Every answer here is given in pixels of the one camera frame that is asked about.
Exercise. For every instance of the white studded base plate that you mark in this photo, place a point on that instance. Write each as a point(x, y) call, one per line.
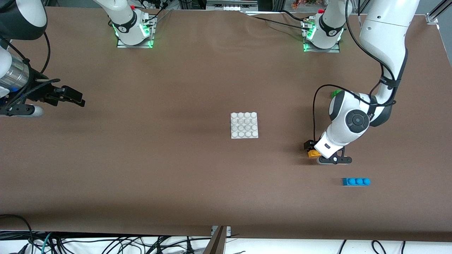
point(244, 125)

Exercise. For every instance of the small metal edge bracket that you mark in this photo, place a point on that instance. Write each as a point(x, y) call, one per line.
point(227, 231)

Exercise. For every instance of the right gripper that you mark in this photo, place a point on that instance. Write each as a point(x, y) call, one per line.
point(39, 89)

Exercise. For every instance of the yellow two-stud block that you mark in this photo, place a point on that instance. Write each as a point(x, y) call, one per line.
point(312, 154)

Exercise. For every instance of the grey background device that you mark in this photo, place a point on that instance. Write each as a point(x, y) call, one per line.
point(229, 5)

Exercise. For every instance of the green two-stud block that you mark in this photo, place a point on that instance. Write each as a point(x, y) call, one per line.
point(335, 94)

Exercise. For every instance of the white power strip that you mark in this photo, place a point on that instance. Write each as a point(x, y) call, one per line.
point(155, 4)

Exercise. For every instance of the brown table cover sheet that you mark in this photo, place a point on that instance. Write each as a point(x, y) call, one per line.
point(212, 194)

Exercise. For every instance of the aluminium corner profile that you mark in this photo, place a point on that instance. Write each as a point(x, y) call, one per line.
point(432, 17)

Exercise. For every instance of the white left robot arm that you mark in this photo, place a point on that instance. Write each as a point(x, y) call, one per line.
point(385, 35)

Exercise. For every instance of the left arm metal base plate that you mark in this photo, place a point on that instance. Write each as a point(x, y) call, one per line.
point(323, 50)

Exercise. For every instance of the dark metal post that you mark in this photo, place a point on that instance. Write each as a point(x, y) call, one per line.
point(216, 243)

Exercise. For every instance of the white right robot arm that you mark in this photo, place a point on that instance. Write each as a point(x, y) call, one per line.
point(123, 21)

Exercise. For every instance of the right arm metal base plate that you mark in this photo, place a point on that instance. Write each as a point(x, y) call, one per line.
point(136, 46)

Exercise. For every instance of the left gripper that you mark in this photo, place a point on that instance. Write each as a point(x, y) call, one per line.
point(309, 145)

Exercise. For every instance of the blue three-stud block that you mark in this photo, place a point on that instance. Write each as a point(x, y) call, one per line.
point(356, 181)

